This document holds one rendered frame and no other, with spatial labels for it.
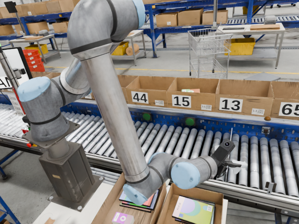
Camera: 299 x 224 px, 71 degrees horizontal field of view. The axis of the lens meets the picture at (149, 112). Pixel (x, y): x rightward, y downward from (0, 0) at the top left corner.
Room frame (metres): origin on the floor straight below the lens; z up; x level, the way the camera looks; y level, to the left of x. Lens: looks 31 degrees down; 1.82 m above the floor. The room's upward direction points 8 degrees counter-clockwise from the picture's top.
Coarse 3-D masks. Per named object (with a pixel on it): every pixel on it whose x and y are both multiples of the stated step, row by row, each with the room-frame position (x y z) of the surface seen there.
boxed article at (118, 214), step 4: (116, 212) 0.71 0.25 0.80; (116, 216) 0.68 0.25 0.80; (120, 216) 0.68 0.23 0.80; (124, 216) 0.68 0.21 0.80; (128, 216) 0.68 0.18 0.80; (132, 216) 0.67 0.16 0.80; (112, 220) 0.67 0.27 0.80; (116, 220) 0.66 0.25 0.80; (120, 220) 0.66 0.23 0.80; (124, 220) 0.66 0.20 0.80; (128, 220) 0.65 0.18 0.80; (132, 220) 0.66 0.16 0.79
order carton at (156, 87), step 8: (136, 80) 1.96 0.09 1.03; (144, 80) 1.99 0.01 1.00; (152, 80) 1.96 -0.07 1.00; (160, 80) 1.92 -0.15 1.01; (168, 80) 1.88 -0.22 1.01; (128, 88) 1.75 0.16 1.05; (136, 88) 1.72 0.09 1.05; (144, 88) 2.00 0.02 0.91; (152, 88) 1.96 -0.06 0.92; (160, 88) 1.92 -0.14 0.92; (128, 96) 1.76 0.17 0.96; (152, 96) 1.65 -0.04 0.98; (160, 96) 1.62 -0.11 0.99; (136, 104) 1.73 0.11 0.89; (144, 104) 1.69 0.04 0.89; (152, 104) 1.65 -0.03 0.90
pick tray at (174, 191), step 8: (168, 192) 0.75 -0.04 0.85; (176, 192) 0.80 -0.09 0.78; (184, 192) 0.78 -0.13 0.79; (192, 192) 0.76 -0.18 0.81; (200, 192) 0.74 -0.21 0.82; (208, 192) 0.73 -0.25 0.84; (216, 192) 0.71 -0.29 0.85; (168, 200) 0.73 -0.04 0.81; (176, 200) 0.76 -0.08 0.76; (208, 200) 0.73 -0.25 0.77; (216, 200) 0.71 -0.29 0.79; (168, 208) 0.72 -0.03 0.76; (216, 208) 0.68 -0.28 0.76; (160, 216) 0.62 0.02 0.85; (168, 216) 0.67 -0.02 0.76; (216, 216) 0.64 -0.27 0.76
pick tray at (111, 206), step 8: (120, 176) 0.91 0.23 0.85; (120, 184) 0.89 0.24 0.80; (112, 192) 0.82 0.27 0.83; (120, 192) 0.87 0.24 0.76; (160, 192) 0.83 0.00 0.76; (112, 200) 0.80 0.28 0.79; (160, 200) 0.73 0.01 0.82; (104, 208) 0.73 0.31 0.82; (112, 208) 0.77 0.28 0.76; (120, 208) 0.76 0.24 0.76; (128, 208) 0.75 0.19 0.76; (160, 208) 0.72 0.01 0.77; (96, 216) 0.67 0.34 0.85; (104, 216) 0.71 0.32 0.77; (112, 216) 0.72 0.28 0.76; (136, 216) 0.70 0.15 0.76; (144, 216) 0.69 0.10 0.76; (152, 216) 0.63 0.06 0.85
